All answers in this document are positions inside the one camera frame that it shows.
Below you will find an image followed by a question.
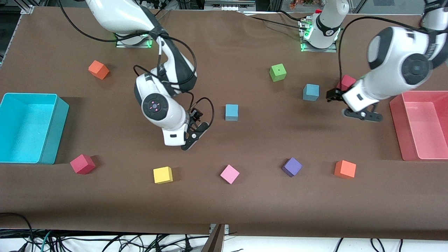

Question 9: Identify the light blue foam block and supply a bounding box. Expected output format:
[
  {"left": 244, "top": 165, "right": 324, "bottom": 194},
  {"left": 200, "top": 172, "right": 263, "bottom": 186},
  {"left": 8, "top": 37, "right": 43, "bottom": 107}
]
[
  {"left": 225, "top": 104, "right": 239, "bottom": 121},
  {"left": 303, "top": 84, "right": 320, "bottom": 102}
]

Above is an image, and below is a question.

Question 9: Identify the red foam block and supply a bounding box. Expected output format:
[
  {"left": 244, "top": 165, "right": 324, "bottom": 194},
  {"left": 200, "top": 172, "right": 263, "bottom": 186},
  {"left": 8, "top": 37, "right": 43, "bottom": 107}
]
[
  {"left": 70, "top": 154, "right": 96, "bottom": 175},
  {"left": 337, "top": 74, "right": 357, "bottom": 92}
]

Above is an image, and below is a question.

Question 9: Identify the yellow foam block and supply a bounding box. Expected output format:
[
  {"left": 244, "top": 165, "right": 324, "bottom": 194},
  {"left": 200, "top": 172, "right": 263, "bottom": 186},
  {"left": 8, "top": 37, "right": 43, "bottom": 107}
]
[{"left": 153, "top": 166, "right": 173, "bottom": 184}]

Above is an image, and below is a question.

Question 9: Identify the green foam block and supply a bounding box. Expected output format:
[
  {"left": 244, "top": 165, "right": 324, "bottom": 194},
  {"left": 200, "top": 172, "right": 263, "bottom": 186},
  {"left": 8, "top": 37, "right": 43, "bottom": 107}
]
[{"left": 269, "top": 63, "right": 287, "bottom": 82}]

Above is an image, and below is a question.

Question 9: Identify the pink foam block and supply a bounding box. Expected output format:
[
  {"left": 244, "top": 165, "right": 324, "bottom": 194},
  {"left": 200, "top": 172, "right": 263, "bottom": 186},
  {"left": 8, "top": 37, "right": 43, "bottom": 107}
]
[{"left": 220, "top": 164, "right": 240, "bottom": 185}]

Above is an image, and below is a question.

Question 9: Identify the orange foam block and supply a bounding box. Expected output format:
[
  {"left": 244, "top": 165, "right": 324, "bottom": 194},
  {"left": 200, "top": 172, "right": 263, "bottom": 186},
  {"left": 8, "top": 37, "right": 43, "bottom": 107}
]
[
  {"left": 334, "top": 160, "right": 357, "bottom": 179},
  {"left": 88, "top": 60, "right": 110, "bottom": 80}
]

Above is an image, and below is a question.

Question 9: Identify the pink plastic bin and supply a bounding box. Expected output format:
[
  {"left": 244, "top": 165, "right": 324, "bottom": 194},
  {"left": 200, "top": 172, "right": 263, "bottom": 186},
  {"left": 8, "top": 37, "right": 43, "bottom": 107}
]
[{"left": 389, "top": 90, "right": 448, "bottom": 161}]

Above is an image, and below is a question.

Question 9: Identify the purple foam block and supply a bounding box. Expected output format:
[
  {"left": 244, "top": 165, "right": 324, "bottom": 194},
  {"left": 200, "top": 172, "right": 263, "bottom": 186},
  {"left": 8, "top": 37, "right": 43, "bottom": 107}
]
[{"left": 282, "top": 157, "right": 303, "bottom": 177}]

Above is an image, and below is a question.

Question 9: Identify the brown table cover sheet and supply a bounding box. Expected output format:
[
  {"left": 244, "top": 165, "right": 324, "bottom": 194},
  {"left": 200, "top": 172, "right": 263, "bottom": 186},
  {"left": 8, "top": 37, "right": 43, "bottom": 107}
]
[{"left": 0, "top": 6, "right": 448, "bottom": 242}]

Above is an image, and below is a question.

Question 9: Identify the grey metal box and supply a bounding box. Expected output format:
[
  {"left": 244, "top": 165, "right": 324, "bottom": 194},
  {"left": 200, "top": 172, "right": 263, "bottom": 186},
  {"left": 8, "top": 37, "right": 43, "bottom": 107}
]
[{"left": 204, "top": 0, "right": 257, "bottom": 11}]

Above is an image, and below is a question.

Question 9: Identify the cyan plastic bin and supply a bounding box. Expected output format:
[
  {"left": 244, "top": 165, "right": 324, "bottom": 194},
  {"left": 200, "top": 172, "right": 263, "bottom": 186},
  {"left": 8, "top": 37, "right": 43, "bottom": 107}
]
[{"left": 0, "top": 93, "right": 69, "bottom": 165}]

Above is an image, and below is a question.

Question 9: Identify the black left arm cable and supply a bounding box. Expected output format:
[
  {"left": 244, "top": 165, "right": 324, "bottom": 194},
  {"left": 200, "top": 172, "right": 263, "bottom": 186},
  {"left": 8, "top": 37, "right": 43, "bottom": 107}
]
[{"left": 337, "top": 16, "right": 431, "bottom": 91}]

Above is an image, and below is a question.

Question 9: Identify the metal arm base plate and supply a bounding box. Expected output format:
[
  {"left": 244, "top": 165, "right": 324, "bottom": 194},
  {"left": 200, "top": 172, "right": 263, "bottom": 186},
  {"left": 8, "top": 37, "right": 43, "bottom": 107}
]
[
  {"left": 300, "top": 39, "right": 338, "bottom": 53},
  {"left": 115, "top": 35, "right": 153, "bottom": 48}
]

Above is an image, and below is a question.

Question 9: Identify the black cable on table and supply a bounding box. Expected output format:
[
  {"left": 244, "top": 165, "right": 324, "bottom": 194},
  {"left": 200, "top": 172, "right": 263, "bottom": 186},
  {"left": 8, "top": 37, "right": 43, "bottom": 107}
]
[{"left": 238, "top": 10, "right": 308, "bottom": 32}]

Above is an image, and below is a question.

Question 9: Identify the teal cable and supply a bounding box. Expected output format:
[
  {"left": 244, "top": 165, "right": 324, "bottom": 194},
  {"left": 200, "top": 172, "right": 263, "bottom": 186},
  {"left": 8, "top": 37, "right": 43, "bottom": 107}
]
[{"left": 40, "top": 229, "right": 54, "bottom": 252}]

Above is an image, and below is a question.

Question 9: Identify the black looped cable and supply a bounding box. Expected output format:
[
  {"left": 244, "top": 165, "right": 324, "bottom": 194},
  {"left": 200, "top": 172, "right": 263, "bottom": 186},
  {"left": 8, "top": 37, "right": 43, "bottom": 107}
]
[{"left": 0, "top": 212, "right": 35, "bottom": 252}]

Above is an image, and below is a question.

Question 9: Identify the aluminium frame rail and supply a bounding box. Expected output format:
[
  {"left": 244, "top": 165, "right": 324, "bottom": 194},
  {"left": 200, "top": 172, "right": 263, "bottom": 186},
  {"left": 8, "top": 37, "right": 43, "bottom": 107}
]
[{"left": 19, "top": 0, "right": 48, "bottom": 15}]

